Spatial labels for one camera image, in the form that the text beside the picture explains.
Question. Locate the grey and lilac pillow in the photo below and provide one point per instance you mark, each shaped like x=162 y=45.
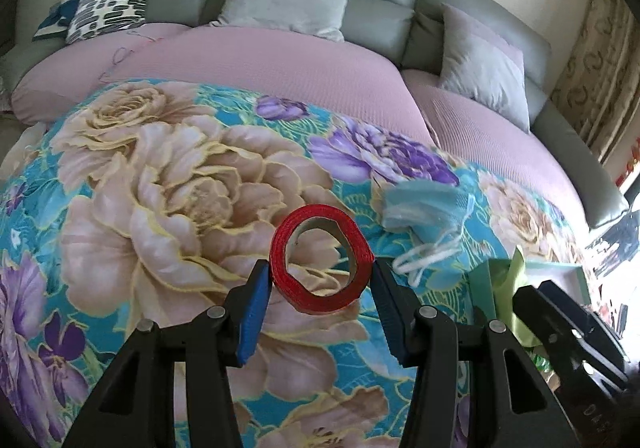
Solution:
x=480 y=67

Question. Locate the beige patterned curtain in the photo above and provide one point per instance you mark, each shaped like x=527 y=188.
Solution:
x=595 y=57

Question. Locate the green tissue packet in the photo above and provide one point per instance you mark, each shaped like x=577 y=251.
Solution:
x=515 y=278

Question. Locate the pink sofa seat cushion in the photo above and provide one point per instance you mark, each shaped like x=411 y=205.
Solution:
x=275 y=62
x=490 y=142

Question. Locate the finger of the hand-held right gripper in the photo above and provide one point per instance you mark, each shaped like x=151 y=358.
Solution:
x=590 y=333
x=545 y=328

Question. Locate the blue face mask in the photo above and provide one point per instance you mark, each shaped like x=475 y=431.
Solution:
x=425 y=208

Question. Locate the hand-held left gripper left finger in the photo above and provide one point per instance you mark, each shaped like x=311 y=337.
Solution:
x=255 y=308

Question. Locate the red hanging decoration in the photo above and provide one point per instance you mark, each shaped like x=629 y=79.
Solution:
x=631 y=167

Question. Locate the black and white patterned pillow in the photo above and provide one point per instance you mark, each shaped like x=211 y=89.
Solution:
x=110 y=2

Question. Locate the dark blue cushion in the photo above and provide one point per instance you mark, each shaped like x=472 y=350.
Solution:
x=55 y=20

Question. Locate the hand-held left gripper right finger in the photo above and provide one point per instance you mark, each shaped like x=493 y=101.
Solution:
x=392 y=313

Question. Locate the teal cardboard box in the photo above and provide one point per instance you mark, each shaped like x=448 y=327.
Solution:
x=555 y=273

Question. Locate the floral blanket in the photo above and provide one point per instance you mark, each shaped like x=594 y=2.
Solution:
x=150 y=177

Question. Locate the red tape roll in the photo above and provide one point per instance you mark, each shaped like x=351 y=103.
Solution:
x=280 y=253

